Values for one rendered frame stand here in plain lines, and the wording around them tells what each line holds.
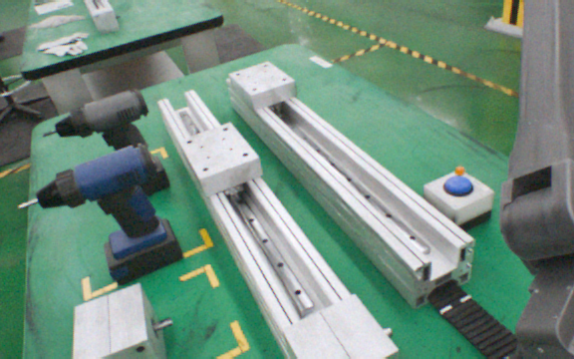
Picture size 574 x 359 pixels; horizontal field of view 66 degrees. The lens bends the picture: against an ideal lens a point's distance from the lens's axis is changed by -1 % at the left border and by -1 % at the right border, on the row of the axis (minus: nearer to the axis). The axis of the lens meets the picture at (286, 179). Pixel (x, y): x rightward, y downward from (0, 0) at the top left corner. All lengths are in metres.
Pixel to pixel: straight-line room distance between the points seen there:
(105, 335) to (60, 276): 0.30
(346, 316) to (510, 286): 0.27
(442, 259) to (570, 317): 0.31
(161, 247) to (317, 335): 0.35
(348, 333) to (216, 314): 0.25
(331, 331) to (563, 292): 0.25
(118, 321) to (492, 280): 0.52
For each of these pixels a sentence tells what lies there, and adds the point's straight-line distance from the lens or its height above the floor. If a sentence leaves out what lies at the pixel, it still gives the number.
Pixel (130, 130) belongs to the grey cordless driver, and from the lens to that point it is 0.95.
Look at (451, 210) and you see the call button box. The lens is 0.75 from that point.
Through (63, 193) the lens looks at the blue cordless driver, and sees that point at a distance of 0.72.
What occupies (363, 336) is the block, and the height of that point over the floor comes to 0.87.
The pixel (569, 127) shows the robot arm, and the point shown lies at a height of 1.09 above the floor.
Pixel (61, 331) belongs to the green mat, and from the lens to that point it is 0.81.
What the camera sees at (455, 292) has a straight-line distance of 0.69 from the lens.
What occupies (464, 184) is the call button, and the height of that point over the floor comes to 0.85.
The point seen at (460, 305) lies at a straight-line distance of 0.68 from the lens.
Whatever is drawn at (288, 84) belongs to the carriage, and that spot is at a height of 0.90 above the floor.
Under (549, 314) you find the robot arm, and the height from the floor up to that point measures 1.02.
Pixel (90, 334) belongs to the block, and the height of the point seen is 0.87.
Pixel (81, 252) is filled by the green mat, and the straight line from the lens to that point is 0.93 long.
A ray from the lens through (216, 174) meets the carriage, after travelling 0.77.
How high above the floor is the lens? 1.32
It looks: 35 degrees down
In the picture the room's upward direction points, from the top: 11 degrees counter-clockwise
